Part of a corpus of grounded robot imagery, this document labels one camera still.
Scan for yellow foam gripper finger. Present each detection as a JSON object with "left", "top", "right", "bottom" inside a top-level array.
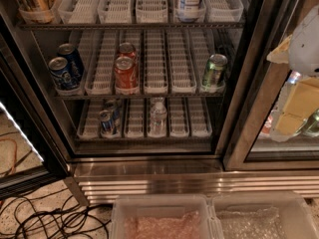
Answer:
[
  {"left": 266, "top": 35, "right": 292, "bottom": 64},
  {"left": 275, "top": 78, "right": 319, "bottom": 135}
]

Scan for redbull can shelf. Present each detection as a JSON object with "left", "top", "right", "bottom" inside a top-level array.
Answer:
[
  {"left": 100, "top": 110, "right": 116, "bottom": 135},
  {"left": 105, "top": 99, "right": 121, "bottom": 126}
]

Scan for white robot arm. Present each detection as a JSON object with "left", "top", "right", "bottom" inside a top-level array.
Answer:
[{"left": 267, "top": 5, "right": 319, "bottom": 136}]

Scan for closed glass fridge door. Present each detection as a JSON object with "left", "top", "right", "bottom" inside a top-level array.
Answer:
[{"left": 218, "top": 0, "right": 319, "bottom": 171}]

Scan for red can behind glass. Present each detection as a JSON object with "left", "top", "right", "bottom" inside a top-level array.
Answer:
[{"left": 259, "top": 113, "right": 273, "bottom": 137}]

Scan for green soda can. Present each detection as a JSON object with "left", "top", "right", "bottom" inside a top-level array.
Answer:
[{"left": 201, "top": 54, "right": 228, "bottom": 88}]

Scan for rear red coke can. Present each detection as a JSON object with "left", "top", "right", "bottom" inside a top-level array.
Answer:
[{"left": 117, "top": 42, "right": 137, "bottom": 62}]

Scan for red coke can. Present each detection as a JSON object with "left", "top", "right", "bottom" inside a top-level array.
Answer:
[
  {"left": 114, "top": 57, "right": 138, "bottom": 89},
  {"left": 117, "top": 42, "right": 137, "bottom": 62}
]

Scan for front red coke can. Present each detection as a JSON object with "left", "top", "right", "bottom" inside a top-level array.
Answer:
[{"left": 114, "top": 57, "right": 138, "bottom": 89}]

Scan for rear blue pepsi can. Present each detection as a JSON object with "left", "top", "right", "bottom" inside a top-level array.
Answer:
[{"left": 58, "top": 43, "right": 84, "bottom": 81}]

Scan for blue pepsi can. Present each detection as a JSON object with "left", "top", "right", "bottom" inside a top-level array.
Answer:
[
  {"left": 58, "top": 43, "right": 84, "bottom": 81},
  {"left": 49, "top": 57, "right": 79, "bottom": 91}
]

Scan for stainless steel fridge base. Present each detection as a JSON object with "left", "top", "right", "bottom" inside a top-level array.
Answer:
[{"left": 64, "top": 158, "right": 319, "bottom": 206}]

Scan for front blue pepsi can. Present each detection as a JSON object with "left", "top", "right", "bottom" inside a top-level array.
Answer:
[{"left": 49, "top": 57, "right": 79, "bottom": 91}]

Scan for open fridge door left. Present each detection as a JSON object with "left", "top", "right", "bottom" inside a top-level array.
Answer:
[{"left": 0, "top": 33, "right": 69, "bottom": 200}]

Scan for right clear plastic bin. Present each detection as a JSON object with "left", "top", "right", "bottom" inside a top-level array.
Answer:
[{"left": 213, "top": 191, "right": 319, "bottom": 239}]

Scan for clear plastic bin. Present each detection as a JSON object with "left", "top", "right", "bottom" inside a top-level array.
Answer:
[
  {"left": 213, "top": 191, "right": 319, "bottom": 239},
  {"left": 110, "top": 194, "right": 224, "bottom": 239}
]

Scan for clear bubble wrap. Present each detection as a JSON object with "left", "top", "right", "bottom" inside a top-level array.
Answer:
[{"left": 217, "top": 207, "right": 286, "bottom": 239}]

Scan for clear water bottle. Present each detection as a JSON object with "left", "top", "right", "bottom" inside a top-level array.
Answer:
[{"left": 150, "top": 102, "right": 167, "bottom": 137}]

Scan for pink bubble wrap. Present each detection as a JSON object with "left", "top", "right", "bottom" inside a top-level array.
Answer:
[{"left": 124, "top": 211, "right": 201, "bottom": 239}]

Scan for left clear plastic bin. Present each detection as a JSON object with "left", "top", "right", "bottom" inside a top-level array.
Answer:
[{"left": 110, "top": 194, "right": 224, "bottom": 239}]

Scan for black cables on floor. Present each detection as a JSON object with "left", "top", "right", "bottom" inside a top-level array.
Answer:
[{"left": 0, "top": 186, "right": 112, "bottom": 239}]

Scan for orange cable on floor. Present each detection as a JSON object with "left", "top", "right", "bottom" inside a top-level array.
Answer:
[{"left": 0, "top": 136, "right": 18, "bottom": 179}]

